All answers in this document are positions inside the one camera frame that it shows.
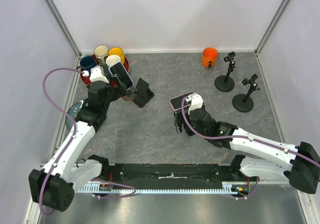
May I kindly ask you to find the phone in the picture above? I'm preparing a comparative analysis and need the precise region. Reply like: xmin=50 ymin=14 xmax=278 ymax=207
xmin=108 ymin=62 xmax=134 ymax=90
xmin=169 ymin=91 xmax=194 ymax=111

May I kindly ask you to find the black flat-base phone stand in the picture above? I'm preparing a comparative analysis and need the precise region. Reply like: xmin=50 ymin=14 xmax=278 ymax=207
xmin=133 ymin=78 xmax=155 ymax=108

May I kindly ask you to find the black round-base phone stand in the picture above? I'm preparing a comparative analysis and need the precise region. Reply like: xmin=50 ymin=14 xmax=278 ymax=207
xmin=214 ymin=52 xmax=236 ymax=92

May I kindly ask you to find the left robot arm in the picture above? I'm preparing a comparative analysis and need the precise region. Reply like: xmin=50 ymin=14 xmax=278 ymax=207
xmin=28 ymin=77 xmax=119 ymax=215

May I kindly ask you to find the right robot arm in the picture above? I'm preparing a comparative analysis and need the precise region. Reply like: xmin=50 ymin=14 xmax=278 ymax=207
xmin=174 ymin=108 xmax=320 ymax=194

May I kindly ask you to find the wooden round-base phone stand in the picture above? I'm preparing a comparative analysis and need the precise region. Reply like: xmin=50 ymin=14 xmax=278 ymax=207
xmin=121 ymin=87 xmax=138 ymax=101

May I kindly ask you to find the white mug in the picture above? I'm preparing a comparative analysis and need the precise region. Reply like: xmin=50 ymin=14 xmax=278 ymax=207
xmin=105 ymin=55 xmax=121 ymax=67

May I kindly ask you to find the red round tray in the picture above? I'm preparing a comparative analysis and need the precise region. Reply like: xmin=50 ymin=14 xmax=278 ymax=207
xmin=77 ymin=54 xmax=130 ymax=87

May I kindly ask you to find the yellow mug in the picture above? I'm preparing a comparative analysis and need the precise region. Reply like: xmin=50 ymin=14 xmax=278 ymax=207
xmin=108 ymin=47 xmax=125 ymax=64

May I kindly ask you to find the blue mug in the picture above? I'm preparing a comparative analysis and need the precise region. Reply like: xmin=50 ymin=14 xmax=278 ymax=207
xmin=76 ymin=56 xmax=97 ymax=74

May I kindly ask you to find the cream mug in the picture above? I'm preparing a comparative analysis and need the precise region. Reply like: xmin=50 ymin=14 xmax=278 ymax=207
xmin=94 ymin=45 xmax=109 ymax=63

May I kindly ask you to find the blue ceramic plate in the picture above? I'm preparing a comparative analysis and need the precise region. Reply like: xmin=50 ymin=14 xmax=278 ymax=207
xmin=65 ymin=100 xmax=84 ymax=131

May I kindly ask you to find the orange mug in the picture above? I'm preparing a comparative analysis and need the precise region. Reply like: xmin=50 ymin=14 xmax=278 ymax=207
xmin=201 ymin=47 xmax=218 ymax=68

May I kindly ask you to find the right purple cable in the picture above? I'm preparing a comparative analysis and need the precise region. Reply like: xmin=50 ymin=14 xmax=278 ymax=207
xmin=180 ymin=97 xmax=320 ymax=168

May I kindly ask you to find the purple cable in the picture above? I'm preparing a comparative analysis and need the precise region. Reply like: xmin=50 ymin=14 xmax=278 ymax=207
xmin=39 ymin=67 xmax=87 ymax=216
xmin=180 ymin=97 xmax=320 ymax=168

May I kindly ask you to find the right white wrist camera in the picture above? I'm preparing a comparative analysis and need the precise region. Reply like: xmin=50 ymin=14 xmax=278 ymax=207
xmin=185 ymin=93 xmax=203 ymax=114

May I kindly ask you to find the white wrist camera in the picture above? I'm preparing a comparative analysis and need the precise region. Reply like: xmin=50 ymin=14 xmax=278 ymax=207
xmin=81 ymin=66 xmax=109 ymax=84
xmin=185 ymin=93 xmax=203 ymax=114

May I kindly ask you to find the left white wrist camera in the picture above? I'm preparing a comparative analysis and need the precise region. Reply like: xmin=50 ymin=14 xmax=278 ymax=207
xmin=81 ymin=66 xmax=109 ymax=84

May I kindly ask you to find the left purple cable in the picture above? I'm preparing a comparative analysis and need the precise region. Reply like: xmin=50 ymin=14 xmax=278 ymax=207
xmin=39 ymin=67 xmax=87 ymax=216

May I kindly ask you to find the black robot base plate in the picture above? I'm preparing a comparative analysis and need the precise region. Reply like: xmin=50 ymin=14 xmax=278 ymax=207
xmin=98 ymin=163 xmax=257 ymax=190

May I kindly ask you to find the grey slotted cable duct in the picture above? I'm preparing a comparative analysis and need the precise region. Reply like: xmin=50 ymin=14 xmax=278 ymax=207
xmin=77 ymin=181 xmax=247 ymax=194

